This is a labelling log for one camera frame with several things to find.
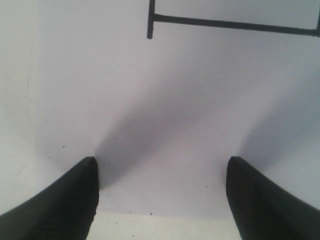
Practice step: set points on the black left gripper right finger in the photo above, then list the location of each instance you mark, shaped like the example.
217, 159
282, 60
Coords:
262, 210

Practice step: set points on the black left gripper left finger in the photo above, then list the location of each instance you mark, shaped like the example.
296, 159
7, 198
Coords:
65, 210

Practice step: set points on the white paper with drawn square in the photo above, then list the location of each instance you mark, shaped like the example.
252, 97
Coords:
163, 116

